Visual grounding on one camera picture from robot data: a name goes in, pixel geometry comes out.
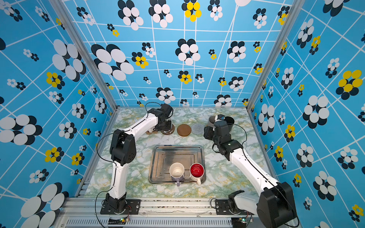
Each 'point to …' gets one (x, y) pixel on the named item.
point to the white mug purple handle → (177, 171)
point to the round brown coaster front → (168, 132)
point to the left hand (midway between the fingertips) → (168, 128)
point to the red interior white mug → (196, 171)
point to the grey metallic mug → (211, 120)
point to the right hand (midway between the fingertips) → (208, 128)
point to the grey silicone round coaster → (197, 128)
